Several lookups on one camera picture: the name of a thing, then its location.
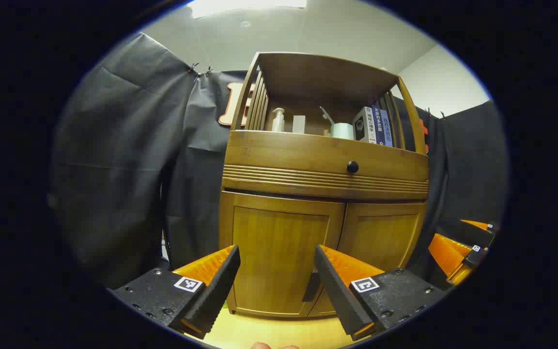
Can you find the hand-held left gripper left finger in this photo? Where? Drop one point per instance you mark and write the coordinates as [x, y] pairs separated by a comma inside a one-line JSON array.
[[216, 291]]

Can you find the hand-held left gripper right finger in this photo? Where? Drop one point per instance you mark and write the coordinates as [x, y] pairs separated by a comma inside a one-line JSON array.
[[339, 291]]

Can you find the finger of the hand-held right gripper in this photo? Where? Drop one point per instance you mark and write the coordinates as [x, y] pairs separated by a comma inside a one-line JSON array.
[[475, 235], [448, 254]]

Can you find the wooden cabinet door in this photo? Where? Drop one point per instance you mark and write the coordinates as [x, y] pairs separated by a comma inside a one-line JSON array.
[[385, 237], [279, 242]]

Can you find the wooden double-door shoe cabinet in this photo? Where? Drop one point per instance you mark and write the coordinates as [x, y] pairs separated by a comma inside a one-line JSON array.
[[317, 77]]

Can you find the light blue book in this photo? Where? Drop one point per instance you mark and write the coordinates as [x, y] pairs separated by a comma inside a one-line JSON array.
[[387, 130]]

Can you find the dark blue book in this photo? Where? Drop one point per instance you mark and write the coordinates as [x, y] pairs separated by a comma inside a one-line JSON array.
[[379, 127]]

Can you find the wooden drawer with black knob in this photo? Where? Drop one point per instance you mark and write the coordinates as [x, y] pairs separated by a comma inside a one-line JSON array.
[[288, 152]]

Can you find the pale green cylindrical container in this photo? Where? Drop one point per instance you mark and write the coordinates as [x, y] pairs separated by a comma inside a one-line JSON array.
[[343, 131]]

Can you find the small white box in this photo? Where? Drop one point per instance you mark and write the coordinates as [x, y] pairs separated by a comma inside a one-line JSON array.
[[299, 125]]

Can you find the black backdrop cloth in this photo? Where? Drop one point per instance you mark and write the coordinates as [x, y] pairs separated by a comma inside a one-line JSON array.
[[124, 145]]

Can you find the white pump bottle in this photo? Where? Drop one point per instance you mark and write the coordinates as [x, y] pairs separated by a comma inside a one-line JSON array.
[[278, 123]]

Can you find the ceiling light panel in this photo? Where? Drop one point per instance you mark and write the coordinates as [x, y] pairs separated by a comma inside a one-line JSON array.
[[245, 7]]

